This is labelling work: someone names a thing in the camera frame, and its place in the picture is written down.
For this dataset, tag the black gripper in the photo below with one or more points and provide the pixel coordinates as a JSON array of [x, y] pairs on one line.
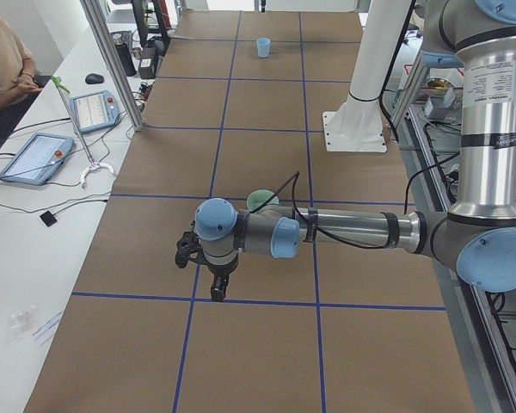
[[218, 272]]

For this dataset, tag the light green bowl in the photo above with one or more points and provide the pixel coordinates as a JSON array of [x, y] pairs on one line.
[[261, 198]]

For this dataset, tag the light blue plastic cup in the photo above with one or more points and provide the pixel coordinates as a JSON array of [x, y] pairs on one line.
[[263, 47]]

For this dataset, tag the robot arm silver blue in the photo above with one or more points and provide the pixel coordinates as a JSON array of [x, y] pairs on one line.
[[476, 238]]

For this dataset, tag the black water bottle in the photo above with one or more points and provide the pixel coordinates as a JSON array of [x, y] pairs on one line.
[[124, 55]]

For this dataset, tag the small black square device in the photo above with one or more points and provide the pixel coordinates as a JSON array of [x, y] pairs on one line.
[[48, 218]]

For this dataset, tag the clear plastic bag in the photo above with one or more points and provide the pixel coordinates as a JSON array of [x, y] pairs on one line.
[[22, 323]]

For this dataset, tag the far teach pendant tablet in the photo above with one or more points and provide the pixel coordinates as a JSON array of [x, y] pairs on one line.
[[95, 111]]

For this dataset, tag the teach pendant tablet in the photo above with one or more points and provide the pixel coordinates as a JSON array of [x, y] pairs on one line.
[[95, 111], [38, 159]]

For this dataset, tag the near teach pendant tablet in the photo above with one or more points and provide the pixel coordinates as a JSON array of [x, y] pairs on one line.
[[38, 159]]

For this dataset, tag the black box with label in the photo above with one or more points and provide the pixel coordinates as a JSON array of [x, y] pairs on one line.
[[147, 67]]

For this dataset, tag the black computer mouse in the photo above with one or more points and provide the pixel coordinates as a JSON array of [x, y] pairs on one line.
[[94, 78]]

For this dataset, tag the person in beige shirt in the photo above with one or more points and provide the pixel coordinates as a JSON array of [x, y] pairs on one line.
[[18, 85]]

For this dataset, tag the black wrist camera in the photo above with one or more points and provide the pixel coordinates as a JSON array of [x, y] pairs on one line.
[[189, 250]]

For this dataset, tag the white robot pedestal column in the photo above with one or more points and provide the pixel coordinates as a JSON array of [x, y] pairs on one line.
[[357, 124]]

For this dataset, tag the aluminium frame post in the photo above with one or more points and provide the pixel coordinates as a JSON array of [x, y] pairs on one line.
[[99, 27]]

